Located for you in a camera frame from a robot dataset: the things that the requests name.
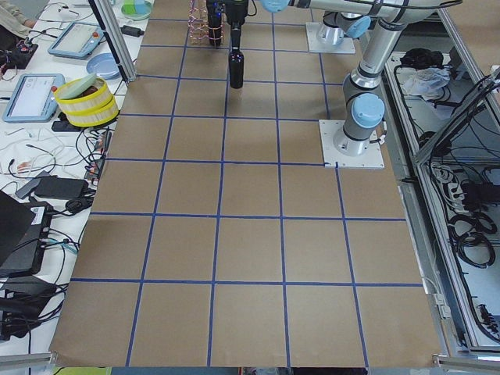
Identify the teach pendant tablet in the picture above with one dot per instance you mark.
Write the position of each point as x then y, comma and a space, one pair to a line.
32, 100
77, 41

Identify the teach pendant tablet near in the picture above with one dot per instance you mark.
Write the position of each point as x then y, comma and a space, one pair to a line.
32, 100

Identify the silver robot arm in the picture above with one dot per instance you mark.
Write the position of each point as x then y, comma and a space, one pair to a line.
336, 26
392, 18

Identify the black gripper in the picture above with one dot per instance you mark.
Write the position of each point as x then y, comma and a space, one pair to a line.
235, 12

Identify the dark wine bottle in basket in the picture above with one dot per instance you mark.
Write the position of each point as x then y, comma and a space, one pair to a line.
215, 29

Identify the teach pendant tablet far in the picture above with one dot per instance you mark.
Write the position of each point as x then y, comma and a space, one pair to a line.
77, 41

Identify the black laptop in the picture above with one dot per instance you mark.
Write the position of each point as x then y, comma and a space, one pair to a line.
24, 229

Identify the green bowl with blocks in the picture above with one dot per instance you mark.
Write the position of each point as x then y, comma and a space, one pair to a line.
136, 9

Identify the aluminium frame post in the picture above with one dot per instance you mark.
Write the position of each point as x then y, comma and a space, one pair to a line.
106, 18

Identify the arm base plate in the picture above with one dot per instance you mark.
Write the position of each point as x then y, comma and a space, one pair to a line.
339, 151
332, 45

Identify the blue plate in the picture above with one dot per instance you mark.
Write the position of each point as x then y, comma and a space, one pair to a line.
103, 66

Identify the pale green lid plate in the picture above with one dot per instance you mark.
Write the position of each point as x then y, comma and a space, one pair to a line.
76, 87

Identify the yellow rimmed wooden steamer basket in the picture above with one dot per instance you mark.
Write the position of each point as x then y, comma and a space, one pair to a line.
95, 107

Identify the copper wire wine basket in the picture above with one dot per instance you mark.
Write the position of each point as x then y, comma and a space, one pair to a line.
197, 22

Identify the dark glass wine bottle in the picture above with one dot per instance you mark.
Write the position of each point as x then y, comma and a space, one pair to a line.
236, 61

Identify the black power adapter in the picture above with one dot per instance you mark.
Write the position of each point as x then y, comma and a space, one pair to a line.
132, 31

